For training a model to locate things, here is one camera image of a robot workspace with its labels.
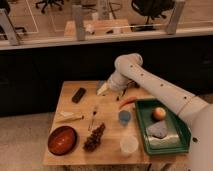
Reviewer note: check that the brown grape bunch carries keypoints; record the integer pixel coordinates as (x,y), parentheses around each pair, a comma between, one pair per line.
(94,140)

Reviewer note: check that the green plastic tray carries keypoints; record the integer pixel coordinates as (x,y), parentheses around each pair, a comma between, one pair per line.
(169,136)

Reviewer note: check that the wooden table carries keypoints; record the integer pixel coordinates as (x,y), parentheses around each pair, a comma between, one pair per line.
(109,151)

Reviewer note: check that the clear plastic cup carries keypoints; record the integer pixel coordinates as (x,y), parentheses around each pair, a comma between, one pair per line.
(128,145)

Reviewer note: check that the black object by knife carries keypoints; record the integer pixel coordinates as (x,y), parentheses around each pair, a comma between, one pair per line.
(136,85)

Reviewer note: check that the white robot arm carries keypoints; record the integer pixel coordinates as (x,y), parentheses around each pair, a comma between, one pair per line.
(194,111)

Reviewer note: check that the orange apple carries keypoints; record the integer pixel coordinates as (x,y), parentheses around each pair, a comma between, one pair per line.
(159,113)

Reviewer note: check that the black rectangular block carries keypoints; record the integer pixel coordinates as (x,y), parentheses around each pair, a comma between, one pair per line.
(78,95)

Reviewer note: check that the blue cup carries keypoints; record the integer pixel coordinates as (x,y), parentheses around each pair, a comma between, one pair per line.
(124,117)

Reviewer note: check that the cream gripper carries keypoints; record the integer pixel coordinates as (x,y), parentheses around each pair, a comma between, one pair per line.
(103,88)

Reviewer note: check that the orange carrot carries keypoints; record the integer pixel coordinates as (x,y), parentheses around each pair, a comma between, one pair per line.
(127,101)

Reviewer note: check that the black office chair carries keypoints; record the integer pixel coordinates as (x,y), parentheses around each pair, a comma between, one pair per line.
(152,8)

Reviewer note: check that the cream wedge block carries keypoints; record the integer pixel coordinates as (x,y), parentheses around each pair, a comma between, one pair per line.
(69,116)

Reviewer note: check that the black office chair base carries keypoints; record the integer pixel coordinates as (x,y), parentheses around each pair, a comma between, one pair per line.
(51,3)

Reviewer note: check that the grey cloth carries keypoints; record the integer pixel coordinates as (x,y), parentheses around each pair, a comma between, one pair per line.
(158,129)

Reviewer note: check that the dark red wooden bowl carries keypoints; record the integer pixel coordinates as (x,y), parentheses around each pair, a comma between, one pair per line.
(62,140)

